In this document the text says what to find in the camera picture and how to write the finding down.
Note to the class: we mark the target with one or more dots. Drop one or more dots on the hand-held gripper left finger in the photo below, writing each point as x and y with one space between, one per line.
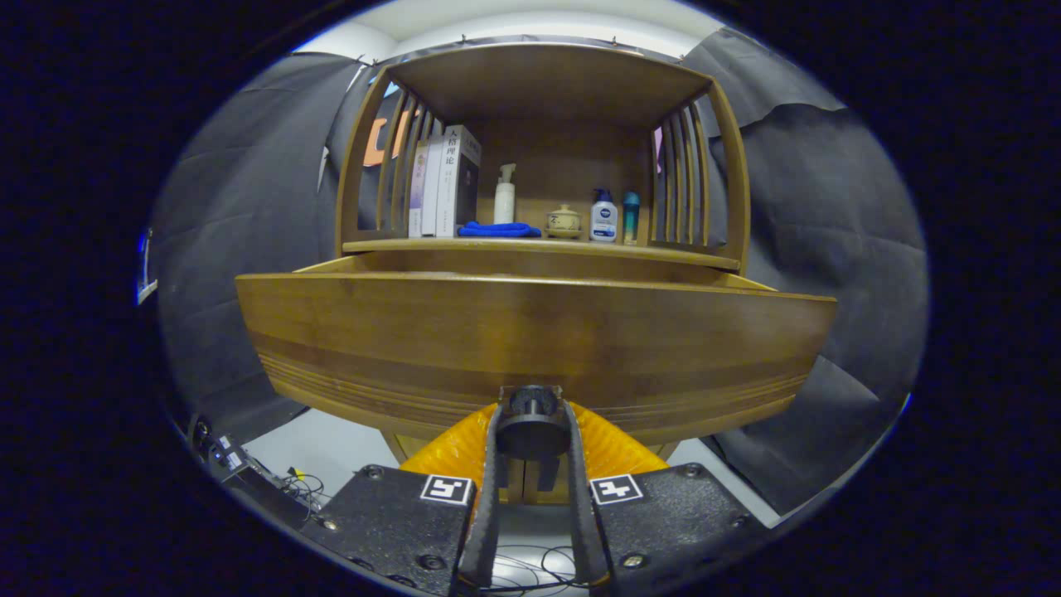
489 514

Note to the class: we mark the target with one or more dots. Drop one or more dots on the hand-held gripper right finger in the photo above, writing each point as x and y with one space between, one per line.
580 514

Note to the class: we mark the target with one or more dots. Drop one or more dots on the black drawer knob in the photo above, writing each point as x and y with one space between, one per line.
532 423

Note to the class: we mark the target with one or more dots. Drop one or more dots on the wooden drawer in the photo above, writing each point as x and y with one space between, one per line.
539 332

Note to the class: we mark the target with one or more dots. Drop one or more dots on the wooden cabinet door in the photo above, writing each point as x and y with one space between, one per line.
406 444
559 493

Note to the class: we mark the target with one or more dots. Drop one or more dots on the wooden countertop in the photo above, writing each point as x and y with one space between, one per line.
663 253

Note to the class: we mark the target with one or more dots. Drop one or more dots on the wooden cabinet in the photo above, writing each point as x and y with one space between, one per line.
564 91

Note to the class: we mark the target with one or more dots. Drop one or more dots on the black floor device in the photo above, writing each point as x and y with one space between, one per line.
240 468

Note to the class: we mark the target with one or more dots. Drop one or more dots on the blue folded cloth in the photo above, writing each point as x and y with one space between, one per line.
497 230

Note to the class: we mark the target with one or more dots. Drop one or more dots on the beige lidded teacup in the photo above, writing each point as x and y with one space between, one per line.
564 220

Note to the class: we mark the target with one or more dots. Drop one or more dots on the white bottle with blue cap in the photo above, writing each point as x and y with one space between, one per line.
603 220

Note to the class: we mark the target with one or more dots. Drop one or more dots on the slim teal bottle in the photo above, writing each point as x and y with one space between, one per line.
631 217

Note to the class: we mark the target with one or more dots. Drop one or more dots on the white pump bottle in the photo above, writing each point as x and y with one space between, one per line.
504 199

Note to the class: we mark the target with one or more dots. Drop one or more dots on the pale purple book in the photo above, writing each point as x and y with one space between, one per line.
417 199

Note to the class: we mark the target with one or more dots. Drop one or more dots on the white book with portrait cover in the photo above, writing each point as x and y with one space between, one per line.
452 191

